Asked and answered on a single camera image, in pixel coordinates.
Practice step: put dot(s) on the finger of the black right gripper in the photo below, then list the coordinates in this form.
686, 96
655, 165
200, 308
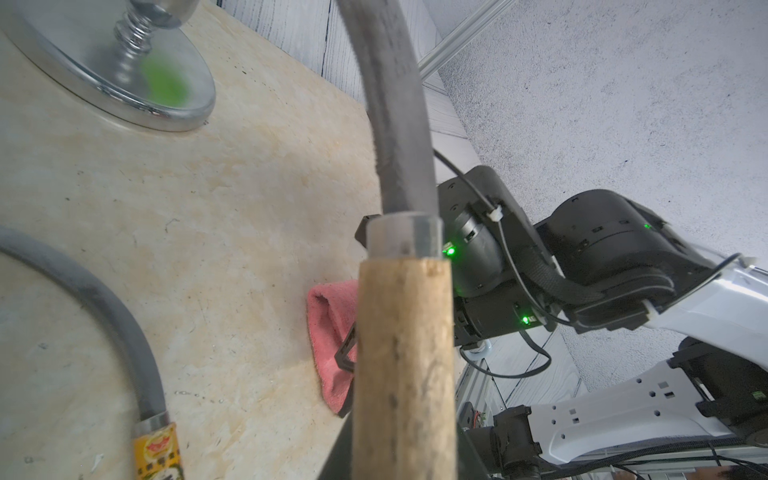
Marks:
345, 363

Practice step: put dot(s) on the pink fluffy rag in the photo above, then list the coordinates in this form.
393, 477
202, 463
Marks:
331, 314

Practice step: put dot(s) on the small sickle wooden handle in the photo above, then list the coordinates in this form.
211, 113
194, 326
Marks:
403, 424
156, 448

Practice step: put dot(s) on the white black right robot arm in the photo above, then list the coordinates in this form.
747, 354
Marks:
602, 261

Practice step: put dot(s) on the chrome glass holder stand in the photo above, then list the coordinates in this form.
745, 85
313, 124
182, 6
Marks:
127, 58

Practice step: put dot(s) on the right aluminium frame post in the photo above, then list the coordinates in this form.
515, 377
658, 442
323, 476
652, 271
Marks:
461, 36

